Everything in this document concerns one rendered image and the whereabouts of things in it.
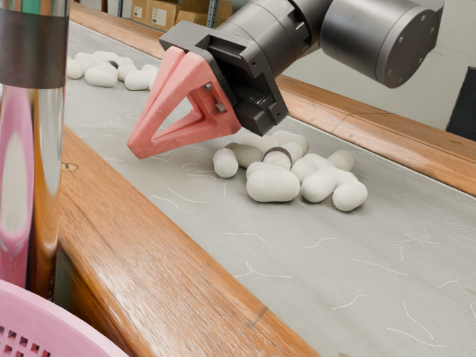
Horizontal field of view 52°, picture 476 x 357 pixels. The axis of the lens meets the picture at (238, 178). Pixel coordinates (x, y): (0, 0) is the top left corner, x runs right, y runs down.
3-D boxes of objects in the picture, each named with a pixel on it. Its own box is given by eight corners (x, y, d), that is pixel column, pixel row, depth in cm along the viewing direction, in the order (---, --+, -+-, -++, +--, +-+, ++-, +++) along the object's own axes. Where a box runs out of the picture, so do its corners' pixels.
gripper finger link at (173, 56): (135, 141, 29) (247, 45, 31) (91, 108, 34) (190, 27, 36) (188, 210, 34) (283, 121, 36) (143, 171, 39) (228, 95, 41)
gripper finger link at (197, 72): (119, 129, 31) (226, 38, 33) (80, 98, 36) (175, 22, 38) (172, 195, 35) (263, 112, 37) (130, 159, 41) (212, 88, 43)
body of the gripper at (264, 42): (237, 60, 31) (317, -9, 32) (161, 32, 38) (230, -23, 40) (273, 132, 35) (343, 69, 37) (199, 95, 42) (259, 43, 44)
